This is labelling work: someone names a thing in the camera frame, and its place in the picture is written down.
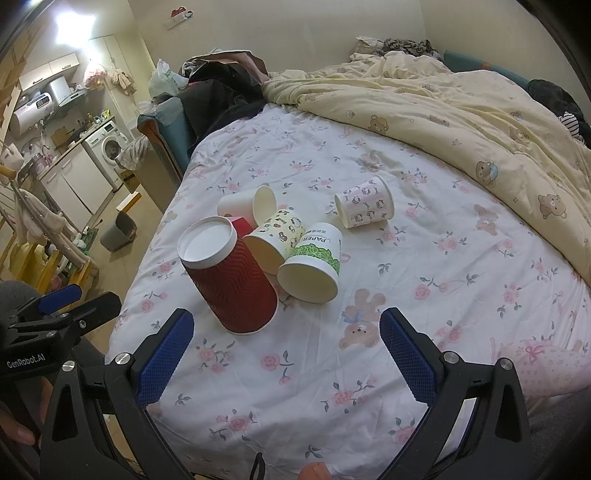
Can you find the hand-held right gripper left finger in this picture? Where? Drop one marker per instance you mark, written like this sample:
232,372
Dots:
166,360

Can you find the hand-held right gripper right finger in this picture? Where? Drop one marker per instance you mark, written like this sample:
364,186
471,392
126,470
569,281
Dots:
408,360

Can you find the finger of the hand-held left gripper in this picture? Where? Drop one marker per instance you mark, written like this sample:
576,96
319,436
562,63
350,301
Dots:
57,297
92,309

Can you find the white green leaf paper cup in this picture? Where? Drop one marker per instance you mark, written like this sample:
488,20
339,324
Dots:
314,267

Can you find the cream cartoon print paper cup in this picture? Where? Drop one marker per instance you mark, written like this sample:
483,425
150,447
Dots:
272,240

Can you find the pink cartoon print paper cup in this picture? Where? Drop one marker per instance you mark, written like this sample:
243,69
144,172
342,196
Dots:
369,203

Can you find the plain white paper cup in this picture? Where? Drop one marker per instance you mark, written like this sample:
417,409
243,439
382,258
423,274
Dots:
235,203

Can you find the red ripple paper cup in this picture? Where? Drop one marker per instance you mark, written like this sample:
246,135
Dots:
231,290

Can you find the small red cup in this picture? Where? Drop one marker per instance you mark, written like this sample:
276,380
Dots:
242,227

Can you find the person's left hand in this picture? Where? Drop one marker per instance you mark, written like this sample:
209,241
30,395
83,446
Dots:
16,427

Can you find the person's right hand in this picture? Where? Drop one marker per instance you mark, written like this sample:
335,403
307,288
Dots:
315,472

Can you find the yellow wooden chair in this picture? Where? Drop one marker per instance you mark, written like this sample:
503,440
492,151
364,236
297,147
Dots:
41,270

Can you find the grey trash bin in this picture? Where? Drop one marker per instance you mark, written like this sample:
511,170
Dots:
117,233

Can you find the beige hanging garment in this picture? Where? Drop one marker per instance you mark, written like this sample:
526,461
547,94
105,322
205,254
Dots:
39,217

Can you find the cardboard box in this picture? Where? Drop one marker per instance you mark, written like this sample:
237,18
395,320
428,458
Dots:
129,201

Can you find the white base cabinet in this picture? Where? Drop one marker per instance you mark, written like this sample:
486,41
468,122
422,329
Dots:
78,184

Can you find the pink bow print pillow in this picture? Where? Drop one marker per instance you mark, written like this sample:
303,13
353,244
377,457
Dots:
554,369

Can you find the white washing machine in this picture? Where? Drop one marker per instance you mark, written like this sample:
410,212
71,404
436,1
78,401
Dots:
108,147

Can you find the grey patterned laundry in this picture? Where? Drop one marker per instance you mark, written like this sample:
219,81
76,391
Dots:
131,154

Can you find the white water heater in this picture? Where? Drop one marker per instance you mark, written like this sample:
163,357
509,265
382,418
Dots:
32,113

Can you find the silver range hood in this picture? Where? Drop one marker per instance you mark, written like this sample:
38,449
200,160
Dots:
64,92

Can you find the pink hanging bag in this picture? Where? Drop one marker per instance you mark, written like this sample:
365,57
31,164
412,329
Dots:
96,75

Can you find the beige hanging cloth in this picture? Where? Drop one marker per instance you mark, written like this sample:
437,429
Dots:
122,81

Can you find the dark clothes pile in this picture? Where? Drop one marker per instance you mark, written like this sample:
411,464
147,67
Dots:
217,101

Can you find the white plastic bag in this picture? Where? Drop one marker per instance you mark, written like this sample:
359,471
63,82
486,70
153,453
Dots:
166,78

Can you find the yellow bear print duvet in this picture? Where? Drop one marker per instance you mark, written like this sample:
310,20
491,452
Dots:
461,120

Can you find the ceiling light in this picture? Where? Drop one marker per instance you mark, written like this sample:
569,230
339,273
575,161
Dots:
74,25

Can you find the black white striped cloth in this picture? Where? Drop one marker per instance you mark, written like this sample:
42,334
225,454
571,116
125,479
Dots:
575,127

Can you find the dark plush blanket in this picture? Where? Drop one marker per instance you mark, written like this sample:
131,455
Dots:
551,99

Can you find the teal headboard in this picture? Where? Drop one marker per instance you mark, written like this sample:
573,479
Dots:
489,69

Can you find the dark patterned cloth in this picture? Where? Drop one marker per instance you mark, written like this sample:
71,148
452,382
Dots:
411,47

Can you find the beige pillow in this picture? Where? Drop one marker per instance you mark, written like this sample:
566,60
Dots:
367,46

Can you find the teal bed frame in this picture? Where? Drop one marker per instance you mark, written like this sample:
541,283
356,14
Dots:
173,129

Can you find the white wall cabinet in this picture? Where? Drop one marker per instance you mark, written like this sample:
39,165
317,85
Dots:
48,71

